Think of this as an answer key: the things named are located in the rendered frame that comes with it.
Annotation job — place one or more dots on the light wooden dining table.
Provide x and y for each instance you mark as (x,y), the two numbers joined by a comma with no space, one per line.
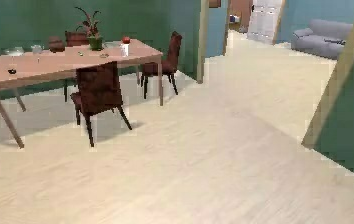
(51,63)

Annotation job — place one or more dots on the dark red wooden chair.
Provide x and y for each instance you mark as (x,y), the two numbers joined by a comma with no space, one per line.
(100,87)
(170,56)
(75,38)

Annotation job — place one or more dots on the red apple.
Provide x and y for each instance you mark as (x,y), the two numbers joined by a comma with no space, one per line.
(126,40)

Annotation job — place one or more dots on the small grey flat item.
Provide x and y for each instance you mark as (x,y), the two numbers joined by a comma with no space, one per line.
(104,55)

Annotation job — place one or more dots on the pale green plate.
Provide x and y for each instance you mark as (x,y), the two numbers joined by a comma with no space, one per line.
(111,44)

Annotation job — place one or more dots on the house plant in green pot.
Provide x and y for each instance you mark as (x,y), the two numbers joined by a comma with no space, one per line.
(93,35)

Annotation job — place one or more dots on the white room door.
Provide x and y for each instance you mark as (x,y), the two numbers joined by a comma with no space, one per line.
(264,20)

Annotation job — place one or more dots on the brown round pot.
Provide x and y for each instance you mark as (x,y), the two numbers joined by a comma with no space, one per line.
(56,44)

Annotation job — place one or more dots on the clear drinking glass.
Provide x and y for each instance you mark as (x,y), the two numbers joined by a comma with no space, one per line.
(37,49)

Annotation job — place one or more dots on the grey sofa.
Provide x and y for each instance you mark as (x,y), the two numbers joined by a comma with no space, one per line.
(320,38)

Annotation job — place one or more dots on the small black bowl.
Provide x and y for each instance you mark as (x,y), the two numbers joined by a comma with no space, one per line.
(12,71)

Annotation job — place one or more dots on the clear glass bowl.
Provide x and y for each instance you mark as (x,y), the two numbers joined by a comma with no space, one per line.
(13,51)

